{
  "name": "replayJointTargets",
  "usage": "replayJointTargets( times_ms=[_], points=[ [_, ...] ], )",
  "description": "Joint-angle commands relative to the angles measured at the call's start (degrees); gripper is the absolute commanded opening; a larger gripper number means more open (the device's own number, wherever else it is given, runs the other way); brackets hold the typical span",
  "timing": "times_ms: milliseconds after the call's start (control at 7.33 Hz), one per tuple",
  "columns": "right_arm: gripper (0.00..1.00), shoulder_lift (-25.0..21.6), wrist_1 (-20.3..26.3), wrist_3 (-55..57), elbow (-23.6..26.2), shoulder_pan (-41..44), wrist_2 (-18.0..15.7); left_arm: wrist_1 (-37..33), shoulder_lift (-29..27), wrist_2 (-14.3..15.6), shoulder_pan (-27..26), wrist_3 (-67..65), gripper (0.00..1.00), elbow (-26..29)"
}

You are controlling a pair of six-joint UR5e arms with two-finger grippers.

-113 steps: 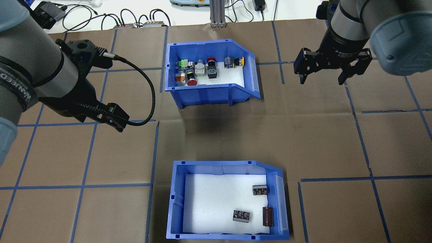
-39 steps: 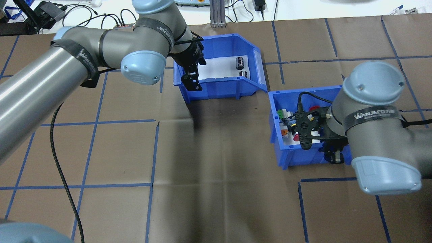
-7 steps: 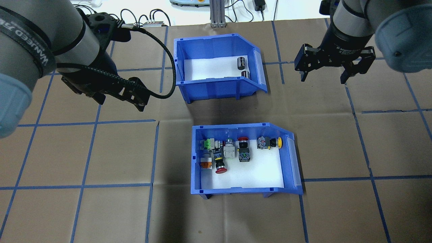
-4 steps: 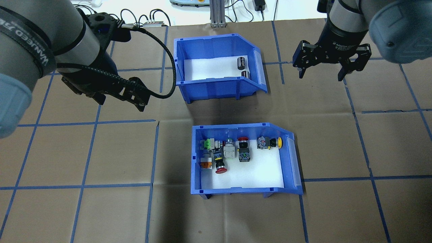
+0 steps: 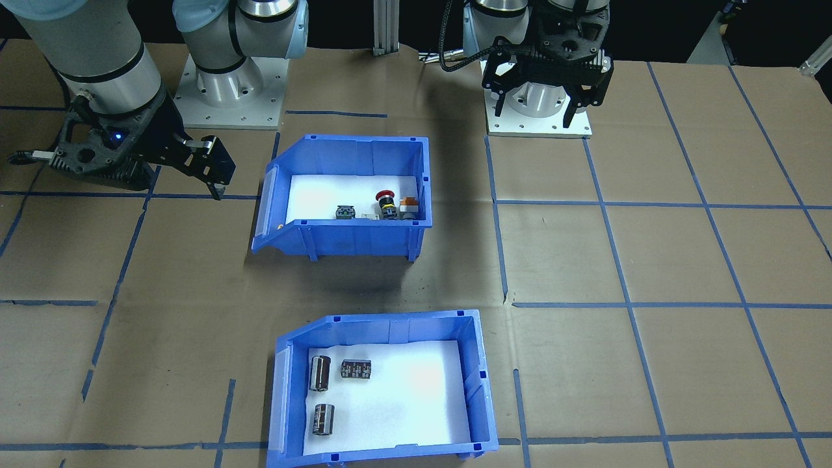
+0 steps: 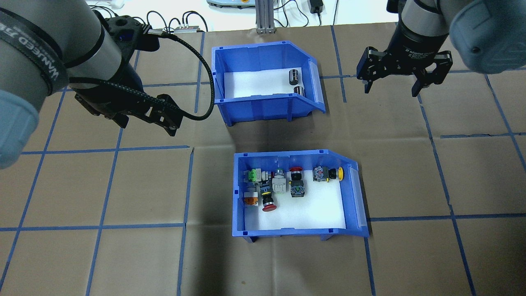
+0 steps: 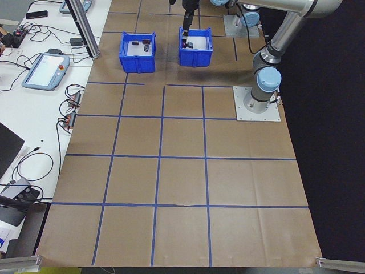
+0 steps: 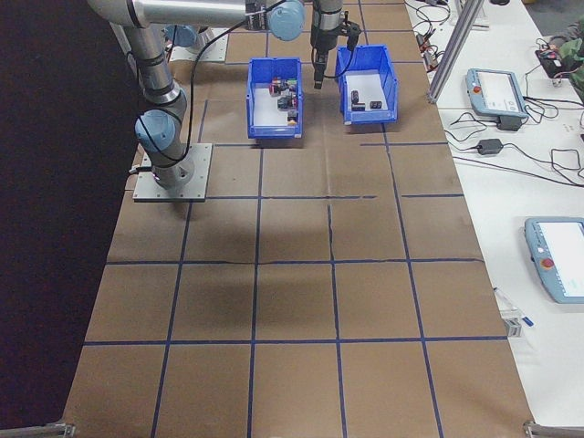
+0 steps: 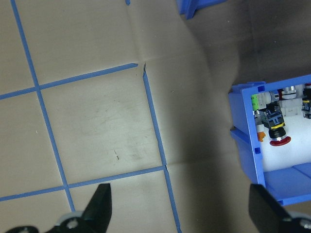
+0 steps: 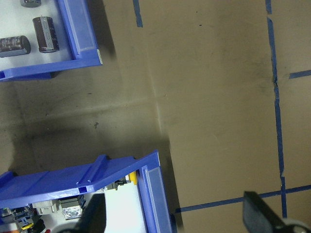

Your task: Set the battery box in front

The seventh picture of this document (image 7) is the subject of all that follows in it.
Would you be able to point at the black smartphone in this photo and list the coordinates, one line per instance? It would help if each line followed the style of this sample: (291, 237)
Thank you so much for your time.
(37, 14)

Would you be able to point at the grey usb hub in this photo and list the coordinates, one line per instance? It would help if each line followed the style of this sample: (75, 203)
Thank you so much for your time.
(14, 188)

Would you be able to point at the black cylindrical capacitor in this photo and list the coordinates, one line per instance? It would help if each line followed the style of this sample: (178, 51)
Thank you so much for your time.
(190, 44)
(184, 44)

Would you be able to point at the aluminium profile rail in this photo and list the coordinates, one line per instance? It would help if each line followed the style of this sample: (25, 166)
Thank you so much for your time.
(339, 264)
(20, 262)

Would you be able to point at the black laptop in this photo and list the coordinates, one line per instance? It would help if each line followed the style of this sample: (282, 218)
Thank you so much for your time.
(7, 148)

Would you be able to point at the white square base plate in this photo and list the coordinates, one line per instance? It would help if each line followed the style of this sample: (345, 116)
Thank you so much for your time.
(231, 28)
(268, 115)

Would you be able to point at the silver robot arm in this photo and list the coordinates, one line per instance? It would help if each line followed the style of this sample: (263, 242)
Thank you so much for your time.
(251, 18)
(285, 28)

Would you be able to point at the black flat device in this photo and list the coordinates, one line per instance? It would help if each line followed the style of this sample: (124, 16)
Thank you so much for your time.
(28, 193)

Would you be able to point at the grey teach pendant with screen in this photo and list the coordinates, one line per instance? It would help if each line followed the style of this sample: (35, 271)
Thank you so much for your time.
(85, 4)
(45, 71)

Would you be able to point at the aluminium profile post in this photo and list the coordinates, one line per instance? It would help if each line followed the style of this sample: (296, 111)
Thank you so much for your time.
(85, 31)

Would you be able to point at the blue plastic storage bin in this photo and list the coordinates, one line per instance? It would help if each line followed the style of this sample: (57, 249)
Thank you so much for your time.
(137, 62)
(195, 58)

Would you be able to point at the small black power adapter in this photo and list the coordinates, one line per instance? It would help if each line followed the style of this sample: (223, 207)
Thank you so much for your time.
(76, 42)

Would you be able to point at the white side table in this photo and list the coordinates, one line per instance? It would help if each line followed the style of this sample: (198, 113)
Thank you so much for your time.
(42, 114)

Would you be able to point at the black fabric cover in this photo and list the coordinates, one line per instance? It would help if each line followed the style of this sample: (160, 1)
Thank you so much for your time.
(336, 142)

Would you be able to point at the white carton with blue print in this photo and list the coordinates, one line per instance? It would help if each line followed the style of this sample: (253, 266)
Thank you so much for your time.
(4, 237)

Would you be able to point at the red and black electronics board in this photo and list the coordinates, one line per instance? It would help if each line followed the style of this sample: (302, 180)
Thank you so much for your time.
(20, 32)

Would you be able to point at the orange and black usb adapter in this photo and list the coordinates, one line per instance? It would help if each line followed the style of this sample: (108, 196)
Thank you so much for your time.
(69, 120)
(75, 98)

